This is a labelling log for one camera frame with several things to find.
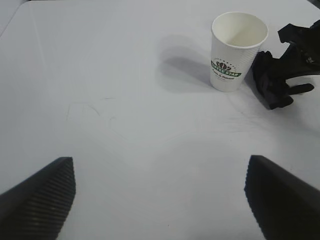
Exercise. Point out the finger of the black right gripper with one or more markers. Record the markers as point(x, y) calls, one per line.
point(300, 36)
point(300, 63)

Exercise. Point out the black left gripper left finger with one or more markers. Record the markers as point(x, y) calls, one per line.
point(37, 207)

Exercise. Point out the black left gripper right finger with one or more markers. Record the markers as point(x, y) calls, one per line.
point(285, 207)

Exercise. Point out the dark purple striped cloth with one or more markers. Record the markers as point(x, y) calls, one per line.
point(268, 85)

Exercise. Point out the white paper coffee cup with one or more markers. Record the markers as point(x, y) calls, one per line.
point(227, 55)

